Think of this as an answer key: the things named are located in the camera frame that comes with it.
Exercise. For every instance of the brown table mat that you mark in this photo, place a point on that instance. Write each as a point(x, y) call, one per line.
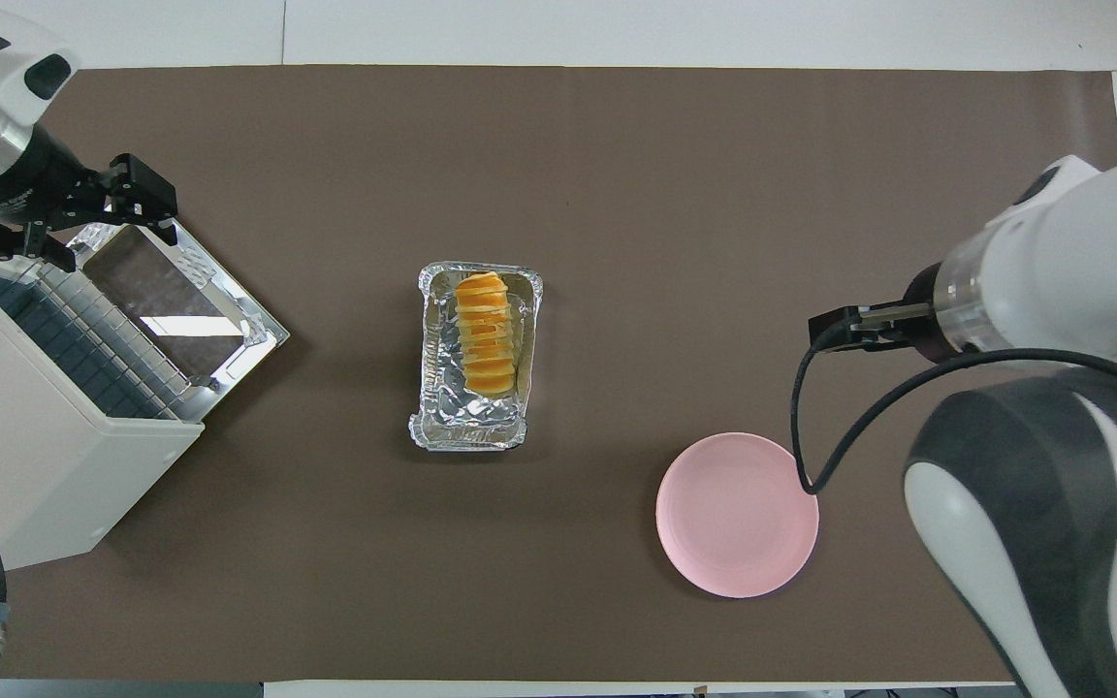
point(617, 194)

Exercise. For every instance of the cream toaster oven body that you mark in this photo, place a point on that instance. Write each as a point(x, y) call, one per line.
point(35, 485)

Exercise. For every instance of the glass oven door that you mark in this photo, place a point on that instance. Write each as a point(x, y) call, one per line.
point(161, 291)

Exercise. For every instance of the aluminium foil baking tray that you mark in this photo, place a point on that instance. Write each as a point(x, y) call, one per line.
point(447, 417)

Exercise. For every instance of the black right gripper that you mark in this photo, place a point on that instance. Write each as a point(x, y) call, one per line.
point(935, 315)

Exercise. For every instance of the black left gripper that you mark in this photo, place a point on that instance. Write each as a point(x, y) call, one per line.
point(30, 184)

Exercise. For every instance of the pink round plate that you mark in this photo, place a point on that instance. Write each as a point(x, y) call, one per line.
point(738, 514)

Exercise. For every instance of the golden ridged bread loaf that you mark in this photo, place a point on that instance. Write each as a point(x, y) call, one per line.
point(486, 334)

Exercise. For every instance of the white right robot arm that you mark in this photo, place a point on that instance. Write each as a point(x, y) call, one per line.
point(1101, 262)

